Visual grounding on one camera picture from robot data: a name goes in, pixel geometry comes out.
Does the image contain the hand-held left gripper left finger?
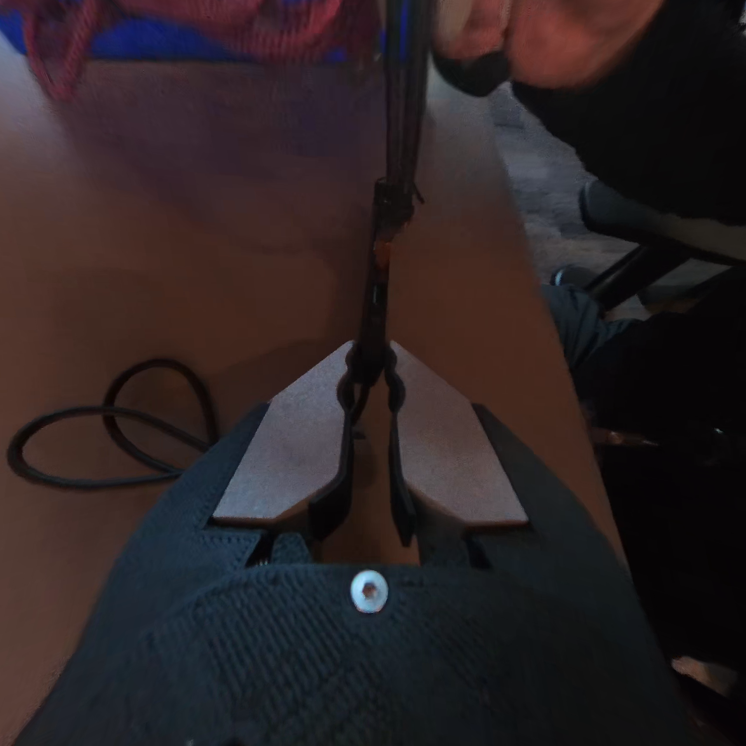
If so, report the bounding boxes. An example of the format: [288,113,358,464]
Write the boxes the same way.
[213,341,356,540]

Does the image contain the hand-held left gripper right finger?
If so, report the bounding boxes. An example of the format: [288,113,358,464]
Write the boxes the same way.
[385,341,528,546]

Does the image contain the black braided cable orange plugs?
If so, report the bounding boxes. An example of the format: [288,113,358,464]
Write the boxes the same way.
[379,0,438,275]

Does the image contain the black usb hub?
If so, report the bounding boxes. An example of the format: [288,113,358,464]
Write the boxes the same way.
[357,178,423,403]

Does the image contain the black hub cable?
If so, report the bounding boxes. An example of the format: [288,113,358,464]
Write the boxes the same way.
[7,358,219,490]

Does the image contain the blue plastic box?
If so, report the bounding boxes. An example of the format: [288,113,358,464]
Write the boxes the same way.
[0,12,350,65]

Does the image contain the magenta braided usb cable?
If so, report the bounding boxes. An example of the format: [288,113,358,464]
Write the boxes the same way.
[17,0,374,103]

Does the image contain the person's right hand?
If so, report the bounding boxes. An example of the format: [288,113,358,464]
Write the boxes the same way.
[507,0,665,88]

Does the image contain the dark desk chair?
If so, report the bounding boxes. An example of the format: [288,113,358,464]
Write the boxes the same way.
[580,181,746,310]

